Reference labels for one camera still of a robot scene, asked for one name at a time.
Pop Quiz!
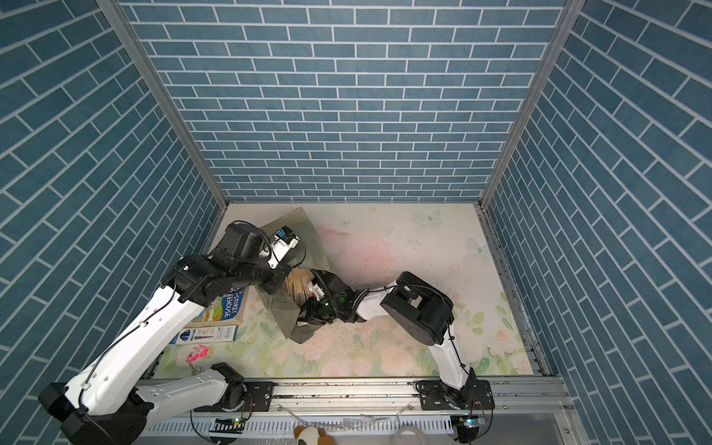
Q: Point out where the olive green canvas tote bag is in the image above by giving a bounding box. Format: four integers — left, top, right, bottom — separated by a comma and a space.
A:
257, 208, 330, 344

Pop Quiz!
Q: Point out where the brown plush toy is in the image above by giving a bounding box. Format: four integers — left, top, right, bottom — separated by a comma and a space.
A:
293, 426, 336, 445

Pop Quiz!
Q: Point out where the pink keychain toy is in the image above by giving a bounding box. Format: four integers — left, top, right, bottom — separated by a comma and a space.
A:
187, 345, 210, 363

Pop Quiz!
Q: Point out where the blue illustrated book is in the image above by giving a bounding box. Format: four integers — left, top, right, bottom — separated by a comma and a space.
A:
190, 289, 245, 327

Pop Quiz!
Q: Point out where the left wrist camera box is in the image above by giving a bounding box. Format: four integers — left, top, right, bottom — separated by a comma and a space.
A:
269, 226, 300, 269

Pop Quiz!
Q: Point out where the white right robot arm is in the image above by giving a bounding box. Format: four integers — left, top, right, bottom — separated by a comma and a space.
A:
298, 270, 476, 392

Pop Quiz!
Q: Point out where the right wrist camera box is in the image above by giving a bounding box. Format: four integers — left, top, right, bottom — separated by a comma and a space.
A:
307, 283, 324, 300

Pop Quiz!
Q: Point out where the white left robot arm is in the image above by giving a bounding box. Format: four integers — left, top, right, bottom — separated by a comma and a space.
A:
38, 221, 300, 444

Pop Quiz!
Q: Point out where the white blue small box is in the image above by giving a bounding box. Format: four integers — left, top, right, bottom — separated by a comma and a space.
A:
170, 326, 237, 346

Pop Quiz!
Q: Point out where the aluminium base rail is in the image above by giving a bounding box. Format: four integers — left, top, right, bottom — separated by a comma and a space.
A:
138, 376, 588, 444

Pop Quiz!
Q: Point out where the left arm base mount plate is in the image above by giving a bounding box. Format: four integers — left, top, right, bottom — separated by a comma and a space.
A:
196, 381, 276, 413

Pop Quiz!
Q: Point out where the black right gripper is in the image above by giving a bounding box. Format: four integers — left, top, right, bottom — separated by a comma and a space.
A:
295, 296, 346, 326

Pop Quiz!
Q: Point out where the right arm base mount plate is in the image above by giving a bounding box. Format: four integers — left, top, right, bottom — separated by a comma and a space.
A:
415, 379, 495, 411

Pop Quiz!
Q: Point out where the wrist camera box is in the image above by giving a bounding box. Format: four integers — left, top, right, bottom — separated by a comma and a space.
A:
307, 283, 324, 300
269, 226, 300, 269

